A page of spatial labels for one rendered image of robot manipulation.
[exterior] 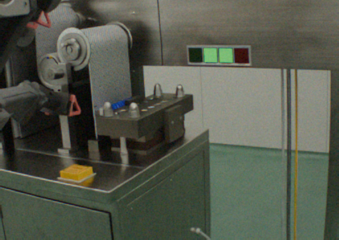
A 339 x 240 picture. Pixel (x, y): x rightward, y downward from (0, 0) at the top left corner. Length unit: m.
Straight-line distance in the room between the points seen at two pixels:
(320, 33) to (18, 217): 1.19
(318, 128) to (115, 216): 2.97
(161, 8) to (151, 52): 0.18
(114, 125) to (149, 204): 0.28
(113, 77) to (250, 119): 2.68
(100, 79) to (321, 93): 2.68
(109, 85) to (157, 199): 0.44
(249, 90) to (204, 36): 2.51
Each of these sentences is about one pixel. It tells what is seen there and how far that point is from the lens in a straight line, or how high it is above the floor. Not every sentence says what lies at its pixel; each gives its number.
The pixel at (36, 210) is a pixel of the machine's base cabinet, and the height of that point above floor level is 0.76.
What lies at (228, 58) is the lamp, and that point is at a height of 1.17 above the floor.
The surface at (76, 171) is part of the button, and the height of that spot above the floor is 0.92.
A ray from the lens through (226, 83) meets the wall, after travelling 4.27.
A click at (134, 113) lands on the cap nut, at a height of 1.04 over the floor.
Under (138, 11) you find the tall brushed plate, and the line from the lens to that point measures 1.85.
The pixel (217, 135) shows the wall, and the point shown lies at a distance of 4.43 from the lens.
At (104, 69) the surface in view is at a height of 1.17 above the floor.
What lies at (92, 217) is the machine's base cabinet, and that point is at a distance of 1.41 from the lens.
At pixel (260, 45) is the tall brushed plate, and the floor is 1.22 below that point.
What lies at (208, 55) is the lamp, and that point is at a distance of 1.72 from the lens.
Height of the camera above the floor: 1.39
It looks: 12 degrees down
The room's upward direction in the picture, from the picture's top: 5 degrees counter-clockwise
